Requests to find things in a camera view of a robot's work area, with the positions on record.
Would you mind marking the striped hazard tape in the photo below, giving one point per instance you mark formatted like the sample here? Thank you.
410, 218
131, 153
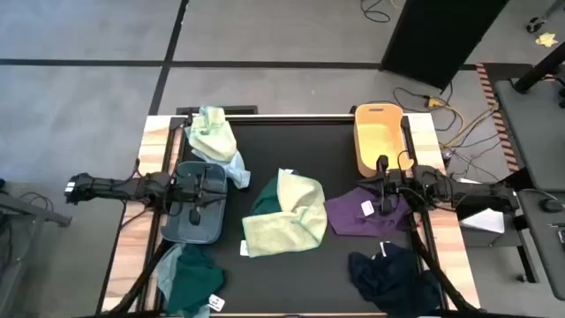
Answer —
496, 115

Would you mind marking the black partition panel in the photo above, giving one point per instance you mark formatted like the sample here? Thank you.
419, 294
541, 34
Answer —
437, 35

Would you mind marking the grey metal stand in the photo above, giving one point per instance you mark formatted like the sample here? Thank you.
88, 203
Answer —
39, 214

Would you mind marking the dark green towel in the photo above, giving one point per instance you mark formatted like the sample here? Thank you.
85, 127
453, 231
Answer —
194, 278
267, 199

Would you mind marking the small black floor object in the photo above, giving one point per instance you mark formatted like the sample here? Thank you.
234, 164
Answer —
535, 24

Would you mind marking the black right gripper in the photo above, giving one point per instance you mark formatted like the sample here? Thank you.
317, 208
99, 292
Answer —
397, 182

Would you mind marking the light green towel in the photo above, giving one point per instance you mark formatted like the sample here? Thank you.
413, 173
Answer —
212, 137
287, 221

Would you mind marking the yellow plastic basket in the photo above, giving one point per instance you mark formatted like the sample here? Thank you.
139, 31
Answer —
375, 132

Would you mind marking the black computer mouse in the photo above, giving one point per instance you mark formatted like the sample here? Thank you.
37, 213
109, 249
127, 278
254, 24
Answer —
552, 205

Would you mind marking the black metal bar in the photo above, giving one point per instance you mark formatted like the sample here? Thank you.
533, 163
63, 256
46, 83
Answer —
238, 109

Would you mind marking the blue-grey plastic basket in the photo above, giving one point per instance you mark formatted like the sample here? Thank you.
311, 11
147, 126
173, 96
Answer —
207, 229

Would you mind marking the light blue towel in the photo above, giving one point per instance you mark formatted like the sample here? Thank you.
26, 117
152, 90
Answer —
239, 171

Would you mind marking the navy blue towel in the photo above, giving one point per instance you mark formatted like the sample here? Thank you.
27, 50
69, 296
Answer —
388, 278

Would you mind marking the white paper sheet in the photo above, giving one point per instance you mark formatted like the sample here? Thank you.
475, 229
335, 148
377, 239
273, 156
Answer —
485, 221

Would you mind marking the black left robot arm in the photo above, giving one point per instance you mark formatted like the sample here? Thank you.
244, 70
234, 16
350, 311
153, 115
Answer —
115, 187

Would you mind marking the black metal frame strut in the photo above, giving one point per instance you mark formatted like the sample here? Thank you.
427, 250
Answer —
441, 274
139, 282

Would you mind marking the purple towel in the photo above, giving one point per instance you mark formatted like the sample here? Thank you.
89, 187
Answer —
348, 216

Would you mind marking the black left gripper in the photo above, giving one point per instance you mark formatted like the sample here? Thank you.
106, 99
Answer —
190, 190

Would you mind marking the black pole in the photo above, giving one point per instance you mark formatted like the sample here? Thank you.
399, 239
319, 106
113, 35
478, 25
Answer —
538, 70

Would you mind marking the black desk top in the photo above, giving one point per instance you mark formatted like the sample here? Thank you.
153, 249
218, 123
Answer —
529, 132
545, 256

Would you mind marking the pale teal towel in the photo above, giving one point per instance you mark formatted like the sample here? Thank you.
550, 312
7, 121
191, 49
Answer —
167, 269

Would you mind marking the yellow star-shaped object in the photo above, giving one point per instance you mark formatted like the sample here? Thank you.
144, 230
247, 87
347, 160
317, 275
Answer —
546, 40

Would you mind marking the black table mat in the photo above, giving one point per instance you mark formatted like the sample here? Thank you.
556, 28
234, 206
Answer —
300, 146

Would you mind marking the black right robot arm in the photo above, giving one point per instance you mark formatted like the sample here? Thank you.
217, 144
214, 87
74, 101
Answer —
463, 190

